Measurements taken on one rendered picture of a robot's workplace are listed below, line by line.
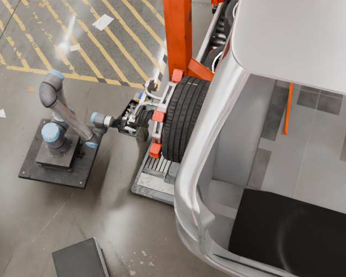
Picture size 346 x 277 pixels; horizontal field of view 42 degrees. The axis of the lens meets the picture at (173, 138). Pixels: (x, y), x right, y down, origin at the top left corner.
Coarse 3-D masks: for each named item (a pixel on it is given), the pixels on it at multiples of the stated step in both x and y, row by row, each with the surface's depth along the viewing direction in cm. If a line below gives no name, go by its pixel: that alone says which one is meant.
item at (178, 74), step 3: (174, 69) 333; (177, 69) 335; (180, 69) 338; (174, 72) 334; (177, 72) 333; (180, 72) 333; (183, 72) 334; (174, 75) 334; (177, 75) 334; (180, 75) 333; (183, 75) 336; (174, 78) 335; (177, 78) 334; (180, 78) 334; (177, 81) 335
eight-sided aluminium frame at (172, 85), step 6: (168, 84) 328; (174, 84) 327; (168, 90) 327; (174, 90) 328; (162, 102) 320; (168, 102) 320; (162, 108) 318; (156, 126) 322; (162, 126) 321; (156, 132) 324; (162, 132) 325; (156, 138) 326
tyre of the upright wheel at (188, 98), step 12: (180, 84) 321; (192, 84) 323; (204, 84) 325; (180, 96) 315; (192, 96) 315; (204, 96) 314; (180, 108) 312; (192, 108) 310; (168, 120) 313; (180, 120) 311; (192, 120) 309; (168, 132) 315; (180, 132) 312; (168, 144) 320; (180, 144) 317; (168, 156) 332; (180, 156) 324
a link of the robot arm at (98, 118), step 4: (96, 112) 352; (92, 116) 349; (96, 116) 349; (100, 116) 348; (104, 116) 348; (92, 120) 350; (96, 120) 348; (100, 120) 348; (96, 124) 352; (100, 124) 350
